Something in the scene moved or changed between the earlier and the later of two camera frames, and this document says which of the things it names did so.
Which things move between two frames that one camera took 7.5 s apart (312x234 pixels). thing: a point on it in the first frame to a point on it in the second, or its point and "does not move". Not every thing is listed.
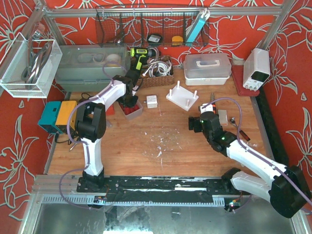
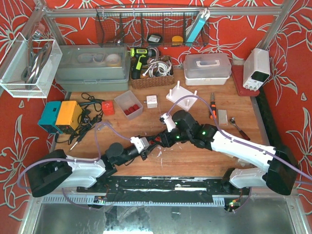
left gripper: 128,100 to 145,153
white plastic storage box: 207,69 does not move
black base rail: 153,185 does not move
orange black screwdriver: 213,104 does not move
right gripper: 193,123 to 166,138
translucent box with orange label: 223,117 does not move
